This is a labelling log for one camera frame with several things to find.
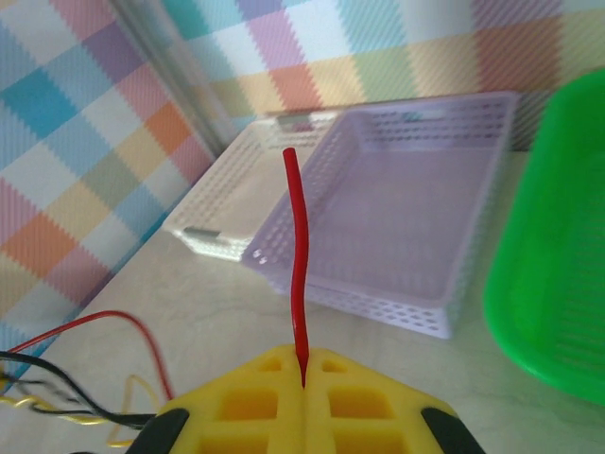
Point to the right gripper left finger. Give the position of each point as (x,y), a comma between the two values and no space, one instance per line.
(246,402)

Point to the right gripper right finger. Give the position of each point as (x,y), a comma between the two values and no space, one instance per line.
(364,402)

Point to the green plastic mesh basket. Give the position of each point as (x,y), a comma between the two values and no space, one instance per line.
(558,236)

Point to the purple perforated plastic basket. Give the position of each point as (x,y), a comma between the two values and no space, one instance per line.
(387,213)

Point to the white perforated plastic basket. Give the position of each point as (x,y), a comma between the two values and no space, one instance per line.
(227,189)

